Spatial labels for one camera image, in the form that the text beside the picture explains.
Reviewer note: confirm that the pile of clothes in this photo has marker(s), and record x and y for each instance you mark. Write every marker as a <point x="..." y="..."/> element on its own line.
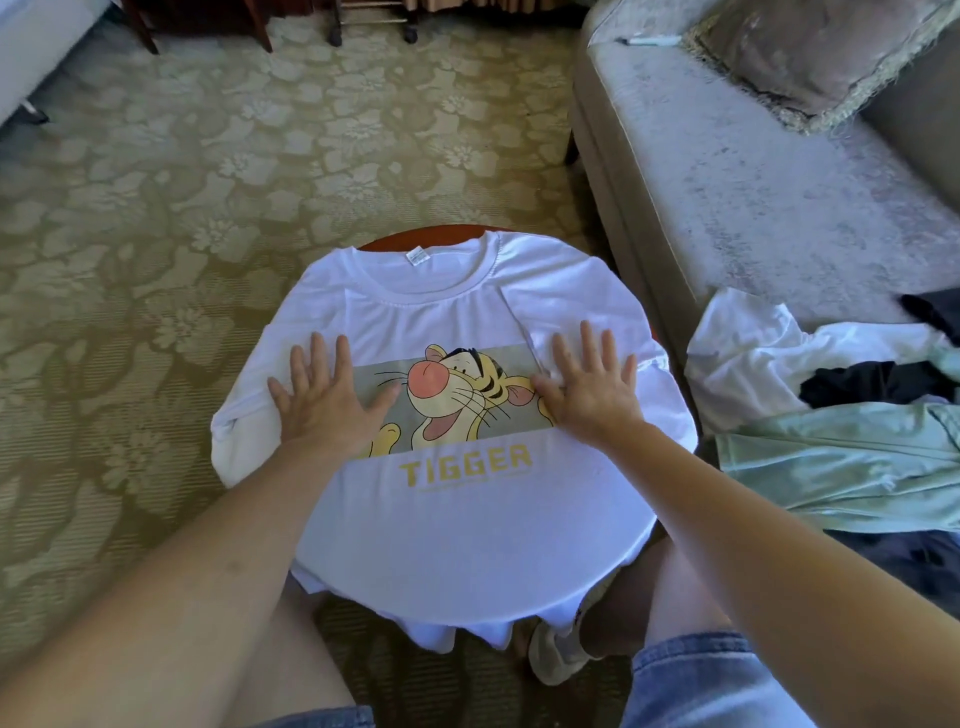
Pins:
<point x="840" y="435"/>

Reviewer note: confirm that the person's right hand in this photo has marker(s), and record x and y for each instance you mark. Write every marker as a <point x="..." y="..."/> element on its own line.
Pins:
<point x="593" y="398"/>

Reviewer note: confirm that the white sneaker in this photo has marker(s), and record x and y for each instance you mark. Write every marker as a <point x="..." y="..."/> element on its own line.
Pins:
<point x="558" y="648"/>

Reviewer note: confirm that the small white flat object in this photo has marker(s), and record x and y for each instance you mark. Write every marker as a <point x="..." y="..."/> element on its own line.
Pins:
<point x="648" y="39"/>

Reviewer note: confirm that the person's right leg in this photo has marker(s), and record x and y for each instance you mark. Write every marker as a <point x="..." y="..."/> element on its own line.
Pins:
<point x="675" y="593"/>

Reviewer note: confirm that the person's left hand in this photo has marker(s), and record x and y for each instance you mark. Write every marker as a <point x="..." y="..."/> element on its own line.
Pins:
<point x="327" y="413"/>

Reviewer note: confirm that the brown fringed cushion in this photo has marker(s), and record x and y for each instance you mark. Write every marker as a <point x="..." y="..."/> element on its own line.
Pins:
<point x="825" y="53"/>

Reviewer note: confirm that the black valet stand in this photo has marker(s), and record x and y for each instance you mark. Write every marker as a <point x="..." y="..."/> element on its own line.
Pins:
<point x="375" y="23"/>

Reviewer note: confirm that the person's right forearm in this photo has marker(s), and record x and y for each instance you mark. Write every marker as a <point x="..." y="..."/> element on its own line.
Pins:
<point x="810" y="585"/>

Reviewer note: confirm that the beige curtain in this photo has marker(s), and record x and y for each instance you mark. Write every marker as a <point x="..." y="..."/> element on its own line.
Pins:
<point x="495" y="5"/>

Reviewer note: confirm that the person's left forearm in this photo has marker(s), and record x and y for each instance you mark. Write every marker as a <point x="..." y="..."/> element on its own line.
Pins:
<point x="150" y="600"/>

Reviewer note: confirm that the blue denim shorts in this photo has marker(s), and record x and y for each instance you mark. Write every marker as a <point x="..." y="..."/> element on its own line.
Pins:
<point x="720" y="683"/>

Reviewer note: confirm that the grey velvet chaise sofa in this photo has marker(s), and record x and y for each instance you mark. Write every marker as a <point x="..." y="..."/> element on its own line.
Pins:
<point x="735" y="195"/>

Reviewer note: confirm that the white bed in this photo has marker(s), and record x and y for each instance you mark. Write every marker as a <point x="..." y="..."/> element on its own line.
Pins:
<point x="45" y="45"/>

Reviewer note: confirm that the dark wooden nightstand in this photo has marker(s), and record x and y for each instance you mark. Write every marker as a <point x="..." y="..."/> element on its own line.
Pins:
<point x="195" y="12"/>

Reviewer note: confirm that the round wooden table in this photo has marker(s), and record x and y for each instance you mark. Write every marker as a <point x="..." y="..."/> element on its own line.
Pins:
<point x="435" y="236"/>

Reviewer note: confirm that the white tiger print T-shirt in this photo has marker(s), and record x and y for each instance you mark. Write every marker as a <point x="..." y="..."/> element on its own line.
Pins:
<point x="480" y="525"/>

